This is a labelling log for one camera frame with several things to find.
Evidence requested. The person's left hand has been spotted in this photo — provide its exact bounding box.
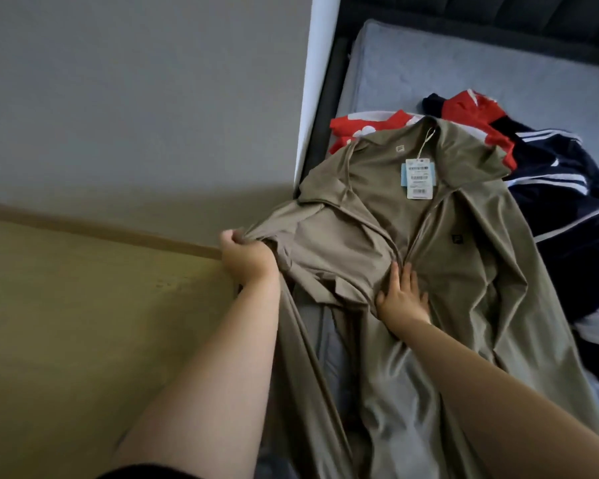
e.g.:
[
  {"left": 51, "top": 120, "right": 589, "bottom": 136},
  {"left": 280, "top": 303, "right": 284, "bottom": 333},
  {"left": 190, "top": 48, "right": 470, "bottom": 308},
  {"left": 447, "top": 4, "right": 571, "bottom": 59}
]
[{"left": 220, "top": 227, "right": 281, "bottom": 288}]

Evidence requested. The person's right hand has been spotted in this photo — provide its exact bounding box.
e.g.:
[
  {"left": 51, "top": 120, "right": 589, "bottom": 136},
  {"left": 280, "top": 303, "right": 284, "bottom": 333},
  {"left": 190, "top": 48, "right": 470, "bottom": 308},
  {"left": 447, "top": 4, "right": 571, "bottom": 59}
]
[{"left": 376, "top": 260, "right": 433, "bottom": 340}]

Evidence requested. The khaki zip jacket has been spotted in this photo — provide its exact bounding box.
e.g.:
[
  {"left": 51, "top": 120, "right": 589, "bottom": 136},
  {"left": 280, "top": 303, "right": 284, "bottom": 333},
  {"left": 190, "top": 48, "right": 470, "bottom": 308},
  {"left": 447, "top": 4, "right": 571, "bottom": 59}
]
[{"left": 242, "top": 116, "right": 599, "bottom": 479}]

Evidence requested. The red and white jacket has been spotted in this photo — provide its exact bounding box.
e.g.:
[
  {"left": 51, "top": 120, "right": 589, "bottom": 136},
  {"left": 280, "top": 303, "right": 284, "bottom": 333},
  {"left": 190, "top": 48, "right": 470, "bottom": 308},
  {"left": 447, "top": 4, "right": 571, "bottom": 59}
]
[{"left": 328, "top": 109, "right": 423, "bottom": 156}]

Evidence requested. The red and navy sports jacket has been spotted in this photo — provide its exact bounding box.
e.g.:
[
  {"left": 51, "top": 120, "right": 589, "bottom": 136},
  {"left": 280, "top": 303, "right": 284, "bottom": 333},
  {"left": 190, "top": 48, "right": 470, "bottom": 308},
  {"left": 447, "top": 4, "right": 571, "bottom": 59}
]
[{"left": 422, "top": 89, "right": 599, "bottom": 325}]

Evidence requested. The grey quilted bed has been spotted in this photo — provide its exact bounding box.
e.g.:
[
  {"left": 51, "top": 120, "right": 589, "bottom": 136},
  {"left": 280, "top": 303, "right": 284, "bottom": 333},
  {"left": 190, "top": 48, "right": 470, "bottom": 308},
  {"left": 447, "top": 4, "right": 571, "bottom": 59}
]
[{"left": 254, "top": 19, "right": 599, "bottom": 479}]

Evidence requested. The person's right forearm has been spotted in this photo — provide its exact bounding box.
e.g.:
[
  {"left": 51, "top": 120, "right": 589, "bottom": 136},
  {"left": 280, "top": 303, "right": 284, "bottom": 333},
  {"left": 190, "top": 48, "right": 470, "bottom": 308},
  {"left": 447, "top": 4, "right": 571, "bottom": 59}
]
[{"left": 399, "top": 319, "right": 599, "bottom": 479}]

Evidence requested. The person's left forearm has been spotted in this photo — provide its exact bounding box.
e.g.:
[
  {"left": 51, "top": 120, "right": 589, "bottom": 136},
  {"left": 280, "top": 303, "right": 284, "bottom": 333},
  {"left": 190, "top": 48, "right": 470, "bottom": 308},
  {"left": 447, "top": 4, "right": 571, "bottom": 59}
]
[{"left": 104, "top": 272, "right": 283, "bottom": 479}]

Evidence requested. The paper price tag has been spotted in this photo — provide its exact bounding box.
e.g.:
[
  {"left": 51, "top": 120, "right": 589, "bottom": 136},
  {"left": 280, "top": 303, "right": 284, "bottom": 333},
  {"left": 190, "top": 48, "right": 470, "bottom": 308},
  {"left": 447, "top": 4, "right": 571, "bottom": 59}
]
[{"left": 400, "top": 157, "right": 439, "bottom": 202}]

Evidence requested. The dark grey upholstered headboard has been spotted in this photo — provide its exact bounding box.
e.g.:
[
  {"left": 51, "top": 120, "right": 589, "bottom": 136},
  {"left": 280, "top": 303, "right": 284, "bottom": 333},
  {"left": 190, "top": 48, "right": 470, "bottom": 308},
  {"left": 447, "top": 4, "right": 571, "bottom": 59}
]
[{"left": 334, "top": 0, "right": 599, "bottom": 68}]

